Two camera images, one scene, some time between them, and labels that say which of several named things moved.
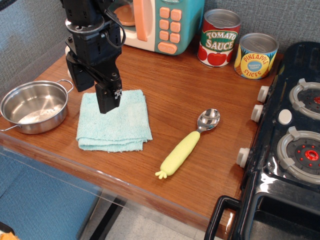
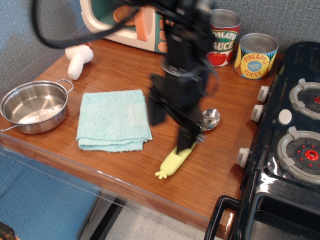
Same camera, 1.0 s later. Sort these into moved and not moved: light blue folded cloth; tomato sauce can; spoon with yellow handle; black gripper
Moved: black gripper
Not moved: light blue folded cloth; tomato sauce can; spoon with yellow handle
